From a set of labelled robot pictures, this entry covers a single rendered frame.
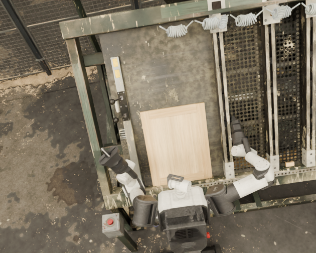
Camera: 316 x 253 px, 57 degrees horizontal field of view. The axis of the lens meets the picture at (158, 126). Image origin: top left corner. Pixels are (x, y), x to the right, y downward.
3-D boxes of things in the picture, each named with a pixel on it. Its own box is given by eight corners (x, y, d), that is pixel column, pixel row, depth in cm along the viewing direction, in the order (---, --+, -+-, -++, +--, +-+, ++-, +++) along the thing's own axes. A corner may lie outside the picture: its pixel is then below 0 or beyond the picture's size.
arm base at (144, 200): (152, 220, 171) (155, 229, 160) (131, 218, 169) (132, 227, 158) (156, 195, 170) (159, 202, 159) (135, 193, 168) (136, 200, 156)
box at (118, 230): (108, 238, 211) (102, 232, 196) (108, 221, 217) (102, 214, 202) (125, 236, 210) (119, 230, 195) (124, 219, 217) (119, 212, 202)
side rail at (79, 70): (105, 188, 222) (102, 196, 212) (69, 39, 189) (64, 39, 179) (112, 187, 222) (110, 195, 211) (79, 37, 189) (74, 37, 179)
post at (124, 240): (131, 252, 275) (112, 233, 212) (131, 245, 278) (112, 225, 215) (137, 251, 275) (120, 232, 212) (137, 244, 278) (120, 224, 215)
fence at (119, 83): (136, 187, 216) (136, 190, 212) (111, 57, 187) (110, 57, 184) (143, 186, 215) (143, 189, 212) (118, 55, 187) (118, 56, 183)
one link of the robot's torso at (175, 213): (221, 258, 161) (219, 216, 141) (160, 266, 162) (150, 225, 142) (210, 215, 185) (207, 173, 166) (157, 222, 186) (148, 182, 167)
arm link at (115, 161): (95, 157, 154) (106, 167, 163) (103, 168, 148) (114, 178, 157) (112, 141, 156) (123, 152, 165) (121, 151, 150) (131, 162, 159)
